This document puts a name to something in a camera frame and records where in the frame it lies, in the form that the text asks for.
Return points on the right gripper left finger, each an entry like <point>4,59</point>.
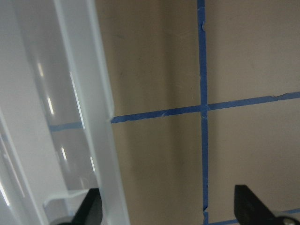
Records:
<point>90,211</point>

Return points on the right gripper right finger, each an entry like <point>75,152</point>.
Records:
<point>249,209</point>

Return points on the clear plastic box lid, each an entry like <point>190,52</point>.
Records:
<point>56,107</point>

